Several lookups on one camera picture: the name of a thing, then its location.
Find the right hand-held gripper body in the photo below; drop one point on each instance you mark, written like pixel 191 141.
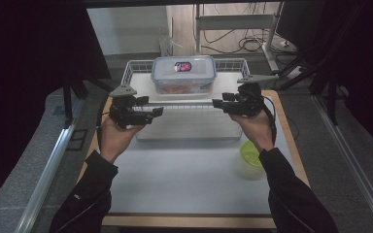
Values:
pixel 249 97

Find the black metal stand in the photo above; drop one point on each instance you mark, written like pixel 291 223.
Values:
pixel 68 100
pixel 332 97

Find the clear container with blue lid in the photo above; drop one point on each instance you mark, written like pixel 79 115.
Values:
pixel 184 74

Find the green plastic bowl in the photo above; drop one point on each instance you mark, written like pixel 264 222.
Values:
pixel 249 155

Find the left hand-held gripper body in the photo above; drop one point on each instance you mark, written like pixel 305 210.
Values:
pixel 123 110

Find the white power strip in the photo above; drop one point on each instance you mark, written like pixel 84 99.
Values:
pixel 294 73

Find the person's left hand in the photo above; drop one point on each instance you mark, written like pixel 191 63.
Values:
pixel 116 136

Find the white metal desk frame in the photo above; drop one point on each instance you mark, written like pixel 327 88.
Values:
pixel 236 22

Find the light grey table mat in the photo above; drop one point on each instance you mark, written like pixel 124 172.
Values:
pixel 187 181

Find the person's right hand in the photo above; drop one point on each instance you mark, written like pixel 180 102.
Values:
pixel 255 129

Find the aluminium rail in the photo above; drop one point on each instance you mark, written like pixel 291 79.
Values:
pixel 353 165
pixel 45 181

